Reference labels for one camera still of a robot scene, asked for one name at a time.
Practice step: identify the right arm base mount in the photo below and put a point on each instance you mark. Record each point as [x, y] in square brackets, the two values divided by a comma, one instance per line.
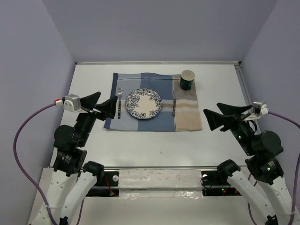
[213, 185]

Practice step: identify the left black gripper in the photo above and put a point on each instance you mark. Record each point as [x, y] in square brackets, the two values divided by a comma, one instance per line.
[108, 108]

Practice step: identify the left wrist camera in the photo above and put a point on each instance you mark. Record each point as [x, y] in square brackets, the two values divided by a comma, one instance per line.
[70, 103]

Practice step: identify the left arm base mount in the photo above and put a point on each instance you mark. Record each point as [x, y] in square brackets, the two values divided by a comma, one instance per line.
[107, 187]

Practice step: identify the blue floral ceramic plate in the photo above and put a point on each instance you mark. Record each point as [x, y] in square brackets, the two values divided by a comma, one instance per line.
[143, 103]

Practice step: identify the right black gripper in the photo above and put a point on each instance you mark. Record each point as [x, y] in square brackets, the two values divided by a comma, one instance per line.
[214, 119]

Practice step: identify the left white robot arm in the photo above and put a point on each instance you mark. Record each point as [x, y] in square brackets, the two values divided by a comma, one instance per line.
[71, 178]

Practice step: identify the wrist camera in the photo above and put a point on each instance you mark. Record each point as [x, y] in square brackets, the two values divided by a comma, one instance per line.
[70, 103]
[259, 109]

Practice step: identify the blue beige plaid cloth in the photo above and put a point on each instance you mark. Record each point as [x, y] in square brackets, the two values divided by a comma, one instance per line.
[187, 115]

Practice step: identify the paper cup green base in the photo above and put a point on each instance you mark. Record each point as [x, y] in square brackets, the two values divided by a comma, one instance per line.
[186, 79]

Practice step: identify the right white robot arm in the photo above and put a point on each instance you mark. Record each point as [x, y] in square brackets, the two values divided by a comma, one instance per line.
[278, 206]

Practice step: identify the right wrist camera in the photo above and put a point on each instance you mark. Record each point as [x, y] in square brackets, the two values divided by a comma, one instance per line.
[259, 109]

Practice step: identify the silver fork patterned handle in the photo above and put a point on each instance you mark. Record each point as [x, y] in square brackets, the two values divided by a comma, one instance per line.
[120, 92]

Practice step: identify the steak knife patterned handle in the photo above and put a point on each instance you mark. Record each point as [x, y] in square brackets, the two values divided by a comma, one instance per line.
[174, 107]

